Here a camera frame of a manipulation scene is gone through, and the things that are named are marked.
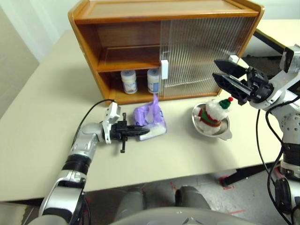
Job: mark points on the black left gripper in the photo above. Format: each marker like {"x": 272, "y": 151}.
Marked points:
{"x": 118, "y": 132}

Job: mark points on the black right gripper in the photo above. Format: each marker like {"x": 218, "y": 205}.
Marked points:
{"x": 259, "y": 86}

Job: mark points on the purple tissue pack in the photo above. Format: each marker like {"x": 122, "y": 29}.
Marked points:
{"x": 150, "y": 114}

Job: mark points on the ribbed clear sliding door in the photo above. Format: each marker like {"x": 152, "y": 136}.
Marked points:
{"x": 211, "y": 58}
{"x": 165, "y": 47}

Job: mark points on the white jar with label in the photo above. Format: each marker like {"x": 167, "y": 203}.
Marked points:
{"x": 153, "y": 80}
{"x": 129, "y": 82}

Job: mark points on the stainless steel bowl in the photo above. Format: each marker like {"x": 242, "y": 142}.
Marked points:
{"x": 225, "y": 136}

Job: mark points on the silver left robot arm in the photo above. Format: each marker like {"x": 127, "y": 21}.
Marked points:
{"x": 86, "y": 138}

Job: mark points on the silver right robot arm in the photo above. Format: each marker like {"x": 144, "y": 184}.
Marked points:
{"x": 290, "y": 122}

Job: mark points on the wooden cabinet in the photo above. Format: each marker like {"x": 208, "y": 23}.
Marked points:
{"x": 164, "y": 11}

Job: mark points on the white plush with green hat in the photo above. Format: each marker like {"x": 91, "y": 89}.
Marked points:
{"x": 213, "y": 114}

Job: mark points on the dark grey rounded shape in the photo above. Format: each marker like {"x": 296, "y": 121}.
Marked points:
{"x": 130, "y": 204}

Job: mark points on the silver robot torso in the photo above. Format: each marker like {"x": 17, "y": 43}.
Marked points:
{"x": 164, "y": 216}

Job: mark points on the black table leg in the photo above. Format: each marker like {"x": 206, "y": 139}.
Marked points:
{"x": 246, "y": 173}

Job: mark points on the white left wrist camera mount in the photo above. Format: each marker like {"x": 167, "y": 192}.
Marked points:
{"x": 112, "y": 112}

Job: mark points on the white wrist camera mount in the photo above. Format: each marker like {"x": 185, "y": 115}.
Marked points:
{"x": 112, "y": 112}
{"x": 280, "y": 86}

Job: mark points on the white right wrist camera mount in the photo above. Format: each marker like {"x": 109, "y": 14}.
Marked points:
{"x": 280, "y": 86}

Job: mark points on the white table with black frame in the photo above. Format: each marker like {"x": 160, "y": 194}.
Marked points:
{"x": 276, "y": 28}

